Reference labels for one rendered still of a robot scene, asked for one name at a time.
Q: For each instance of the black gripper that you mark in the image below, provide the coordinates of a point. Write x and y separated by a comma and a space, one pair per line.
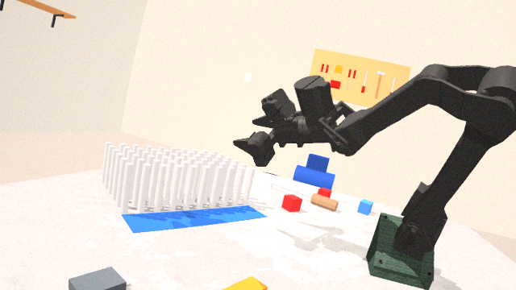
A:
260, 144

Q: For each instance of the small light blue cube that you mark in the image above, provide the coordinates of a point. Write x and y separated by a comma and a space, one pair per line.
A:
365, 207

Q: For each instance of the blue flat strip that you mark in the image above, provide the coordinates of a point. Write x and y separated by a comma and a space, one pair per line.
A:
146, 222

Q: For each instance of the red cube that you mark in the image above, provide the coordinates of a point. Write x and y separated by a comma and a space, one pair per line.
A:
324, 192
292, 203

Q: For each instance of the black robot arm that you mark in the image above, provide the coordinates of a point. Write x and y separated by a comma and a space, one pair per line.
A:
490, 116

